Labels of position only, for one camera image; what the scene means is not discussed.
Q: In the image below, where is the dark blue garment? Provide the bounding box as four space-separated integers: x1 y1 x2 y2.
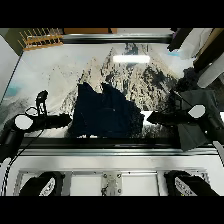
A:
68 81 145 139

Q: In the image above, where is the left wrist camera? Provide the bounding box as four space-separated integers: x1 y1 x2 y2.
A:
35 89 50 116

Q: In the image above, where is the black garment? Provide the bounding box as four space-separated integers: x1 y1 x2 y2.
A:
173 66 202 95
167 27 194 53

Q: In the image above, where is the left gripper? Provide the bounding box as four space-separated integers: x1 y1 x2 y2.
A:
44 113 73 130

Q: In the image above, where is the black cable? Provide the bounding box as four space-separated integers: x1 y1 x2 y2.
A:
0 128 46 197

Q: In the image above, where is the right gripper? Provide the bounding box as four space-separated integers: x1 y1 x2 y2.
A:
146 111 174 126

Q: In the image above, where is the white garment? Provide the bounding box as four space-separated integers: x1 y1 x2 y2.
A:
196 53 224 90
178 27 214 61

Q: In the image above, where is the silver frame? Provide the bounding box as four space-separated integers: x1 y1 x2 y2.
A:
0 145 224 197

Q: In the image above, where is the brown garment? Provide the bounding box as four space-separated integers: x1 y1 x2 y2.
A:
192 27 224 74

